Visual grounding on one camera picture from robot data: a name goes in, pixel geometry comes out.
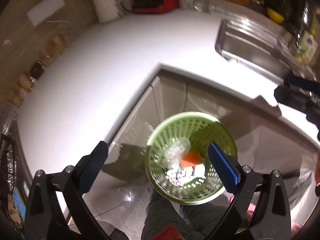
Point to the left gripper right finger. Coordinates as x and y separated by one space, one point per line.
271 217

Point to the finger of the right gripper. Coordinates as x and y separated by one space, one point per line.
302 83

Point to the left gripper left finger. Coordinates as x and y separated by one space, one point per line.
44 218

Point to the orange foam fruit net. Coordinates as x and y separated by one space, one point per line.
190 159

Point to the silver foil wrapper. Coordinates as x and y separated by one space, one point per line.
179 176

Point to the clear plastic bag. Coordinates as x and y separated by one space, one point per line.
175 152

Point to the white tissue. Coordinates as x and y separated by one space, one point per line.
199 171

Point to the green perforated trash basket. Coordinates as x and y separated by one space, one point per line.
200 129

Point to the stainless steel sink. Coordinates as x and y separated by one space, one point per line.
256 48

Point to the amber glass cup left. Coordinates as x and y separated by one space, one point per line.
26 82

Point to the dark brown small jar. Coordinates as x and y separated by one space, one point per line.
36 71

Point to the clear drinking glass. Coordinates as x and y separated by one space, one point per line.
201 5

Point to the amber ribbed glass cup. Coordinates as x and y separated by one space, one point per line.
59 43

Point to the white electric kettle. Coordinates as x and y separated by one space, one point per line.
107 10

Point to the white wall socket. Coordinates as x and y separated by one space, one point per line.
43 10

